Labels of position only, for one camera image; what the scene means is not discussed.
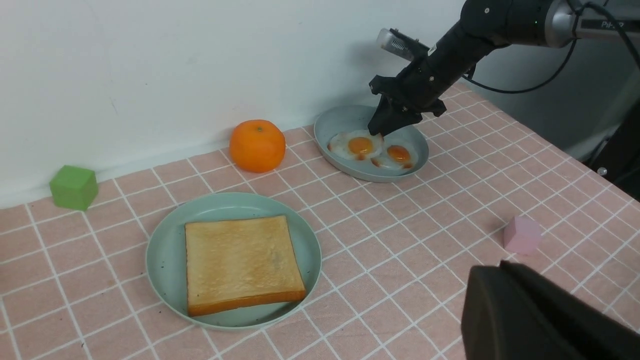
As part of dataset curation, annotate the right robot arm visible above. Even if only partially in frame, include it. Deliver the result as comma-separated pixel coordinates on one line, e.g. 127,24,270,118
368,0,640,136

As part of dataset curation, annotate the orange fruit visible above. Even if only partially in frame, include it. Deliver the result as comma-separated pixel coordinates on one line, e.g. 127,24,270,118
229,119,286,173

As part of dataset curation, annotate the green cube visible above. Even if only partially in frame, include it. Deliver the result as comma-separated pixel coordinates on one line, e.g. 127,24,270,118
49,165,99,212

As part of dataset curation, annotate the toast slice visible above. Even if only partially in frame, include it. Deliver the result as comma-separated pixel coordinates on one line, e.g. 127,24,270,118
184,215,307,317

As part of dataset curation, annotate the pink checkered tablecloth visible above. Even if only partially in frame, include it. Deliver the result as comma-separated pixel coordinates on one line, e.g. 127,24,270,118
0,85,639,360

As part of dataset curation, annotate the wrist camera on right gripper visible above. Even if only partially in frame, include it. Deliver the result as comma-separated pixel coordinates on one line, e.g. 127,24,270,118
376,28,430,62

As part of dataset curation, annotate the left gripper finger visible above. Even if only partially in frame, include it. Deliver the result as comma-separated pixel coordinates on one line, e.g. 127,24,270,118
461,260,640,360

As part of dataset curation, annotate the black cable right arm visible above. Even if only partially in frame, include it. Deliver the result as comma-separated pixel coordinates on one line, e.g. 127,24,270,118
462,0,640,95

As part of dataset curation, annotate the teal center plate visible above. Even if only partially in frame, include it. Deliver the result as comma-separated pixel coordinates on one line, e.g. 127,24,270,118
145,192,323,332

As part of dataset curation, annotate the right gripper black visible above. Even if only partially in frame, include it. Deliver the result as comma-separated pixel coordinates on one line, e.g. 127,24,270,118
367,23,496,137

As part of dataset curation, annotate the pink foam block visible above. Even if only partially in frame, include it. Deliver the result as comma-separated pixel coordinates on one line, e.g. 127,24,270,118
503,216,542,255

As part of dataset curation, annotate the grey-blue egg plate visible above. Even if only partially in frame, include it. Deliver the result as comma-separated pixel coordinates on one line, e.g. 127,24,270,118
314,105,430,183

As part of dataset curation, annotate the fried egg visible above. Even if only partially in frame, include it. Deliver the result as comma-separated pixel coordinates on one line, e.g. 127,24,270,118
370,137,419,171
327,129,384,161

